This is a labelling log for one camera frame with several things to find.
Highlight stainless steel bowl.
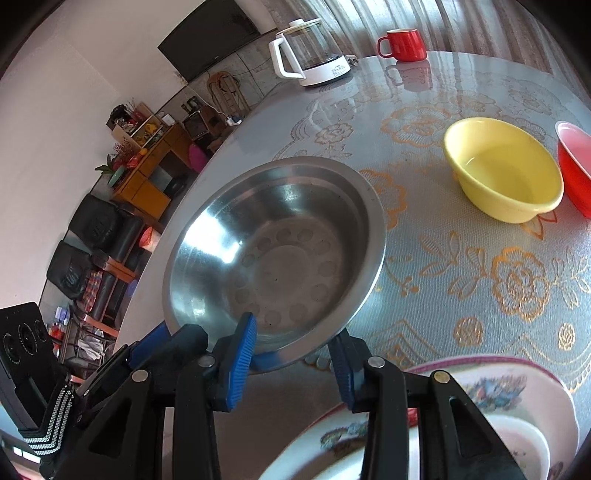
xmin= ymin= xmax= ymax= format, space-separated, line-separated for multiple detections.
xmin=163 ymin=157 xmax=387 ymax=372

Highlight white plate purple floral rim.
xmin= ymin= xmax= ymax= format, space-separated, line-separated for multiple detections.
xmin=408 ymin=355 xmax=572 ymax=412

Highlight white plate red characters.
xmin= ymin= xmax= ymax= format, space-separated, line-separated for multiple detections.
xmin=260 ymin=355 xmax=580 ymax=479

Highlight orange wooden cabinet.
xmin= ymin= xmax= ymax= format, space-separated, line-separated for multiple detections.
xmin=111 ymin=124 xmax=191 ymax=220

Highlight wooden chair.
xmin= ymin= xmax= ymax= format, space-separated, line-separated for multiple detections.
xmin=206 ymin=71 xmax=252 ymax=127

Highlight white glass electric kettle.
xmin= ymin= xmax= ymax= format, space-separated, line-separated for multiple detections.
xmin=269 ymin=18 xmax=351 ymax=87

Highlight grey window curtain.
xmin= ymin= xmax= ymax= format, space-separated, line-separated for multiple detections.
xmin=263 ymin=0 xmax=590 ymax=104

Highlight black armchair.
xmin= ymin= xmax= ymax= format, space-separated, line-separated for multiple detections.
xmin=68 ymin=194 xmax=144 ymax=263
xmin=46 ymin=241 xmax=127 ymax=329

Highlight white red trash bin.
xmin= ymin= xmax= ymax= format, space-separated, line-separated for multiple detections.
xmin=138 ymin=227 xmax=161 ymax=253

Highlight yellow plastic bowl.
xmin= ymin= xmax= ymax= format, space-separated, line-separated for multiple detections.
xmin=443 ymin=117 xmax=564 ymax=224

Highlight black wall television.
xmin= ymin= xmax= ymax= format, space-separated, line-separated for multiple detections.
xmin=158 ymin=0 xmax=260 ymax=82

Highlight red mug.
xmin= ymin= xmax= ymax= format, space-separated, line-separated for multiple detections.
xmin=377 ymin=28 xmax=428 ymax=62

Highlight red plastic bowl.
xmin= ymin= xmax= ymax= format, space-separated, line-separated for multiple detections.
xmin=555 ymin=121 xmax=591 ymax=218

